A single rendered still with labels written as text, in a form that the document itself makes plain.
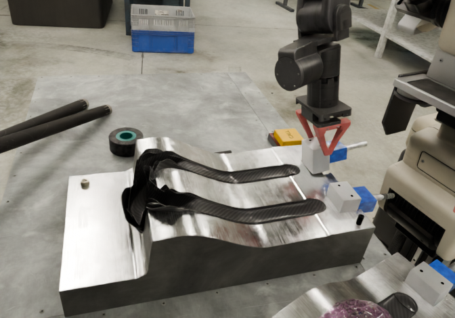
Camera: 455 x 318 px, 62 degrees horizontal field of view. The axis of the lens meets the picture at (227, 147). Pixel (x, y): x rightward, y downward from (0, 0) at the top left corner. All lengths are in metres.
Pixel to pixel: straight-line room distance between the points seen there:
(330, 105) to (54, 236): 0.54
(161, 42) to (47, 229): 3.24
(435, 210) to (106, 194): 0.72
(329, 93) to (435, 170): 0.41
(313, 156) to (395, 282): 0.25
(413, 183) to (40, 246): 0.82
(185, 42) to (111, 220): 3.32
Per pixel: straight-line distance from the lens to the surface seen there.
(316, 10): 0.67
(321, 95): 0.70
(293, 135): 1.00
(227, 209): 0.65
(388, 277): 0.68
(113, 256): 0.63
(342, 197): 0.70
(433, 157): 1.02
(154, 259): 0.57
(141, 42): 3.89
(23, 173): 0.92
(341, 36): 0.68
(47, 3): 4.63
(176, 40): 3.89
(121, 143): 0.91
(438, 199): 1.01
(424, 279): 0.67
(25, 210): 0.83
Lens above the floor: 1.33
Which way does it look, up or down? 33 degrees down
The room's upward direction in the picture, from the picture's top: 6 degrees clockwise
